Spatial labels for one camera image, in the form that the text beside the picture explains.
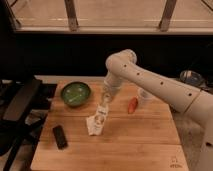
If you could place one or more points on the metal pot with blue inside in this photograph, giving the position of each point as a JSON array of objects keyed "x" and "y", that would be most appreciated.
[{"x": 192, "y": 78}]

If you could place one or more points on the wooden cutting board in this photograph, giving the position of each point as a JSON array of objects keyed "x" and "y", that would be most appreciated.
[{"x": 146, "y": 140}]

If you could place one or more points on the black office chair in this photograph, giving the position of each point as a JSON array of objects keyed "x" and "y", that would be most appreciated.
[{"x": 32, "y": 94}]

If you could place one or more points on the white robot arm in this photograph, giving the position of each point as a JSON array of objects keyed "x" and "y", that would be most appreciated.
[{"x": 186, "y": 99}]

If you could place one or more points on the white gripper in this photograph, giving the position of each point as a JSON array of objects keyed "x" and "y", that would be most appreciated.
[{"x": 112, "y": 85}]

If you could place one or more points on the black rectangular device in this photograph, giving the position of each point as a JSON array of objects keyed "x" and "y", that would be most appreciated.
[{"x": 60, "y": 137}]

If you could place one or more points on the white sponge block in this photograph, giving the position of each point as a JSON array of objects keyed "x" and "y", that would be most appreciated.
[{"x": 90, "y": 126}]

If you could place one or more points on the white bottle with label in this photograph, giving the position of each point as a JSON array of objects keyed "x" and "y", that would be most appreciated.
[{"x": 101, "y": 114}]

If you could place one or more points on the green bowl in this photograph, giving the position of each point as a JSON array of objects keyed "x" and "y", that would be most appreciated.
[{"x": 75, "y": 94}]

